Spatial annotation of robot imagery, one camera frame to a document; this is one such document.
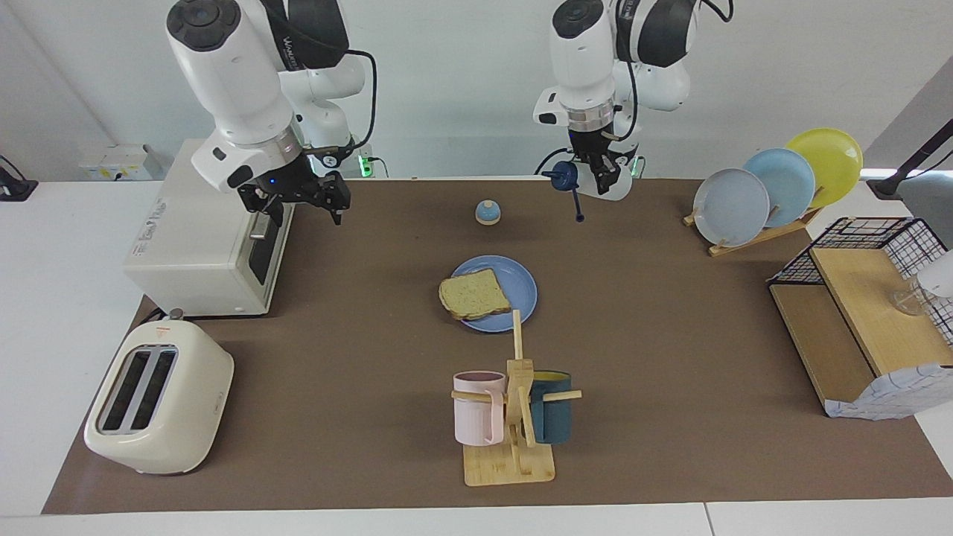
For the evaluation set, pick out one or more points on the seasoning bottle with navy cap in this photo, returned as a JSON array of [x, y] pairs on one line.
[[567, 179]]

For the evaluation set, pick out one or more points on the wooden shelf stand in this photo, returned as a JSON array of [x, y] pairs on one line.
[[864, 313]]

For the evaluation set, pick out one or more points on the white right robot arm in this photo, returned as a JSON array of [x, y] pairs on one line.
[[231, 74]]

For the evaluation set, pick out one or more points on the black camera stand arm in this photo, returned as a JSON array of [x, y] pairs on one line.
[[912, 164]]

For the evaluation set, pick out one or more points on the wooden mug tree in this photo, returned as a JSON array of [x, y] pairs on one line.
[[514, 461]]

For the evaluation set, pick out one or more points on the yellow plate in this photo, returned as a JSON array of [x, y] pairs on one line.
[[834, 160]]

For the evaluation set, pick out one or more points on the slice of toast bread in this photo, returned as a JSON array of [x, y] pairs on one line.
[[475, 296]]

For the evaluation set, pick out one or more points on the pink mug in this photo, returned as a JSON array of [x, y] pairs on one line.
[[476, 417]]

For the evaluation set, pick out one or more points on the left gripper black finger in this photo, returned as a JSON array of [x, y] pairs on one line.
[[609, 180], [582, 161]]

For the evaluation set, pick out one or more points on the white checkered cloth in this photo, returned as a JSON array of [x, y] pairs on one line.
[[893, 391]]

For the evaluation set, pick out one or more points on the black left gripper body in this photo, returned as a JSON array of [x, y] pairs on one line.
[[595, 143]]

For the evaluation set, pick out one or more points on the clear glass cup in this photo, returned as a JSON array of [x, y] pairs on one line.
[[908, 301]]

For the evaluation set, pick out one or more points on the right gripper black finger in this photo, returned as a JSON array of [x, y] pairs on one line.
[[272, 212], [339, 201]]

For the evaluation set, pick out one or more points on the cream two-slot toaster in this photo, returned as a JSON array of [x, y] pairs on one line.
[[164, 402]]

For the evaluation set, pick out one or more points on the dark teal mug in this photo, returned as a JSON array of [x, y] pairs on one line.
[[555, 417]]

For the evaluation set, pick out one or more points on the brown table mat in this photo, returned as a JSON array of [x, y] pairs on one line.
[[335, 372]]

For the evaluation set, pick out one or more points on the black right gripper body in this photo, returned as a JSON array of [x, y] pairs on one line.
[[294, 186]]

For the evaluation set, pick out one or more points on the cream toaster oven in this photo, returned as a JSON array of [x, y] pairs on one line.
[[193, 253]]

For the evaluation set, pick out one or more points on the grey plate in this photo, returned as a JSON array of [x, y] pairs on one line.
[[730, 208]]

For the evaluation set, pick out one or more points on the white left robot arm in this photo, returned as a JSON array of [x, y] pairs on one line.
[[588, 59]]

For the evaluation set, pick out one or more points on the black clamp base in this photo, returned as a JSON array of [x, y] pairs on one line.
[[13, 186]]

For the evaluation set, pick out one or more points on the blue round plate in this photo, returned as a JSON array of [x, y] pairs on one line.
[[517, 286]]

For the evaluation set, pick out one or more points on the light blue plate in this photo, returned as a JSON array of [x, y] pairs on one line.
[[785, 182]]

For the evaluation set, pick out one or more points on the white wall power strip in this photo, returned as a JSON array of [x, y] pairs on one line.
[[112, 162]]

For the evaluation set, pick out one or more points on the wooden plate rack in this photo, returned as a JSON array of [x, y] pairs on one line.
[[774, 231]]

